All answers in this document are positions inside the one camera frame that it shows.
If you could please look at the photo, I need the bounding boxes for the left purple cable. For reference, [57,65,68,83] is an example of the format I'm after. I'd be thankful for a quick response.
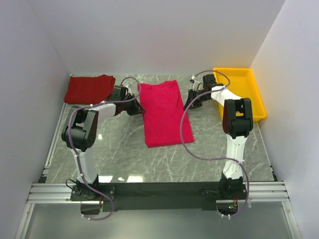
[68,76,143,221]

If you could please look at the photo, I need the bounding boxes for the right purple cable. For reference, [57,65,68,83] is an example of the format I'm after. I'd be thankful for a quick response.
[179,70,251,219]

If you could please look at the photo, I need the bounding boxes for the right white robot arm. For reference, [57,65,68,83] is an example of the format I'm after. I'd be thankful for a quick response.
[180,72,253,199]

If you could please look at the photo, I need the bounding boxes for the purple cable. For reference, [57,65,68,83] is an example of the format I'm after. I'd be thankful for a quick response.
[68,76,143,221]
[179,70,251,219]

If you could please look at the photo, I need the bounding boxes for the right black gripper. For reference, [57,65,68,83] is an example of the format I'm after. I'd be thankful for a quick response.
[183,89,210,111]

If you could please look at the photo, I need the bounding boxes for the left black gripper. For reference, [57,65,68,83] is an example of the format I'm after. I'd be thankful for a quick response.
[121,93,146,116]

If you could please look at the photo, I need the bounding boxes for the aluminium frame rail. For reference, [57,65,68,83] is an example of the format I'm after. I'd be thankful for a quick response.
[14,102,300,239]

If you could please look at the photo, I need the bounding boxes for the pink t shirt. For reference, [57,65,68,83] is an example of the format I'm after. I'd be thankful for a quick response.
[138,80,184,148]

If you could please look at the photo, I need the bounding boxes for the black base beam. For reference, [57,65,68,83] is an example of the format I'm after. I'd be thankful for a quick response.
[70,182,249,212]

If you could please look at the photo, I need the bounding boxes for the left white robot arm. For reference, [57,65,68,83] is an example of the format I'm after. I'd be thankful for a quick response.
[61,85,146,200]

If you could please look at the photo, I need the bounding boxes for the yellow plastic tray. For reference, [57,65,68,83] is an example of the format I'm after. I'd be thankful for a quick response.
[213,67,267,121]

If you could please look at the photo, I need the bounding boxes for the folded dark red t shirt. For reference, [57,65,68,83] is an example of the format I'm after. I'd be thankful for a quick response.
[64,74,116,105]

